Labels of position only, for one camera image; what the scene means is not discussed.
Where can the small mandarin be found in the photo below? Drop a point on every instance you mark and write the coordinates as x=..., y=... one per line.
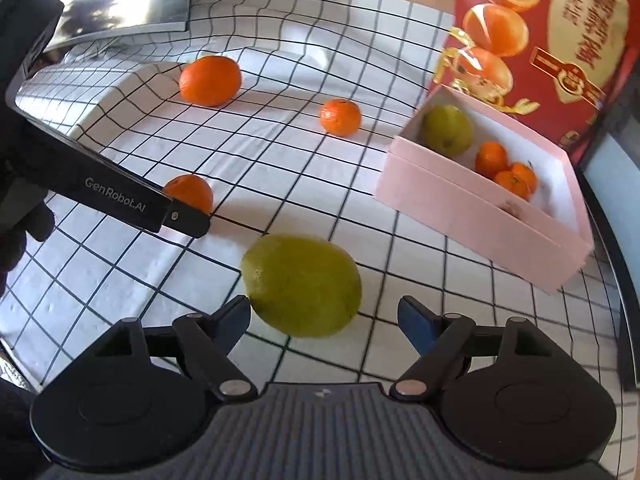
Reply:
x=340, y=117
x=513, y=183
x=191, y=190
x=491, y=159

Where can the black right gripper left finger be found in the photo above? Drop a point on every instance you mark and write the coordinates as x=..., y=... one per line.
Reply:
x=206, y=341

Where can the large orange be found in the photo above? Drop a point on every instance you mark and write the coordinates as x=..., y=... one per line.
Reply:
x=210, y=81

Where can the dark monitor screen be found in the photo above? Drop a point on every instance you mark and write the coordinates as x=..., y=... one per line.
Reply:
x=609, y=176

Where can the dark gloved left hand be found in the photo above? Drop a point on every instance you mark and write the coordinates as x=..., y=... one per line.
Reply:
x=20, y=229

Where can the pink open box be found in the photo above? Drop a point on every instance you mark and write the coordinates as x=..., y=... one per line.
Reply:
x=546, y=240

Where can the green lemon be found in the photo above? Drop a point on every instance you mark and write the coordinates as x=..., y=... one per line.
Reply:
x=446, y=130
x=301, y=285

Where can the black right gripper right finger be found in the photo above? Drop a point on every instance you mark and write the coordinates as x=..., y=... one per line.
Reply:
x=440, y=341

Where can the red orange gift box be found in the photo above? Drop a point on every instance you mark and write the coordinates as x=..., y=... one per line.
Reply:
x=553, y=65

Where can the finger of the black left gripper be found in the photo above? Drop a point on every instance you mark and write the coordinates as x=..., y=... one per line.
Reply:
x=186, y=219

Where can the white black grid tablecloth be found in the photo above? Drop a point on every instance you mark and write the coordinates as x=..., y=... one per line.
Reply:
x=274, y=169

